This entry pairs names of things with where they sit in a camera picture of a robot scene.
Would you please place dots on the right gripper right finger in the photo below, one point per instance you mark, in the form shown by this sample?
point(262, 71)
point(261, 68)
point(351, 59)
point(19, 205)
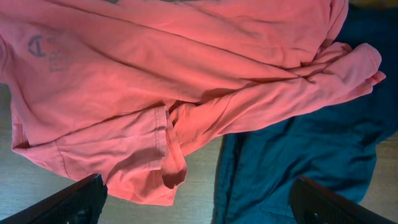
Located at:
point(313, 203)

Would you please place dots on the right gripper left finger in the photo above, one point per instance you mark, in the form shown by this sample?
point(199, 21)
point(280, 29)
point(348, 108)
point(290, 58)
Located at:
point(80, 203)

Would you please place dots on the orange-red t-shirt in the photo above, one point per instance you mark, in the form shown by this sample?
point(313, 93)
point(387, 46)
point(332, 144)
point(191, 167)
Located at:
point(127, 89)

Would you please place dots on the navy blue garment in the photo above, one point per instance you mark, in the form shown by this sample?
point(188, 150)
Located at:
point(334, 146)

